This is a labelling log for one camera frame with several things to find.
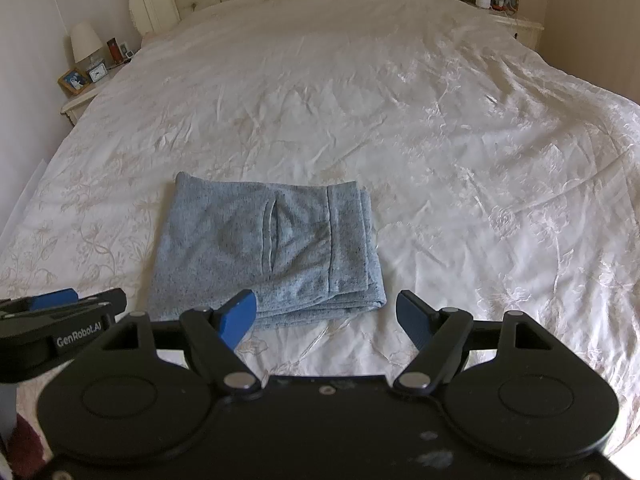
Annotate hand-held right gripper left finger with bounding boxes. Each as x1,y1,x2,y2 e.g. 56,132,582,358
100,290,262,397

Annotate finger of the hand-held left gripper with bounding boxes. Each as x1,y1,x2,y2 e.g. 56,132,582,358
0,287,127,322

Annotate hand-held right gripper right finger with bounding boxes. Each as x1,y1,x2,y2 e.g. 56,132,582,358
394,290,553,393

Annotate grey-blue knit pants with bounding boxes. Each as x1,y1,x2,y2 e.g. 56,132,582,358
147,171,387,332

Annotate dark red cloth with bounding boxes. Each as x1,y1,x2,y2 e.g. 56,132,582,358
0,414,54,480

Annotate white embroidered bedspread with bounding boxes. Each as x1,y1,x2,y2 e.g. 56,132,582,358
0,0,640,461

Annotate cream nightstand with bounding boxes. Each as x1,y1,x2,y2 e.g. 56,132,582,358
462,0,545,52
61,57,137,127

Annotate white shade table lamp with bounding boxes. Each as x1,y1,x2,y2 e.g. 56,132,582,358
70,22,104,69

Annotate wooden picture frame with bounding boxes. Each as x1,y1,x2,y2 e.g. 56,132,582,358
57,66,94,97

